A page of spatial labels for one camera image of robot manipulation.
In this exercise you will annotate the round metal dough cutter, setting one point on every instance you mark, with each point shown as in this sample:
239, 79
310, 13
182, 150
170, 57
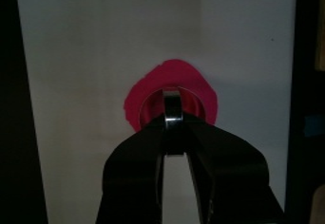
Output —
172, 109

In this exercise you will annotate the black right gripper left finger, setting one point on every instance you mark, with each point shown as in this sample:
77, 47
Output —
131, 171

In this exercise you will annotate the white cutting mat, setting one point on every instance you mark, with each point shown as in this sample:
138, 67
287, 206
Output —
105, 76

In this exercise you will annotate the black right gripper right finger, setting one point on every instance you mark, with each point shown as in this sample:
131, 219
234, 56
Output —
237, 174

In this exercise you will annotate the red dough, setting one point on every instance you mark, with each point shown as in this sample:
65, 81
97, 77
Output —
168, 74

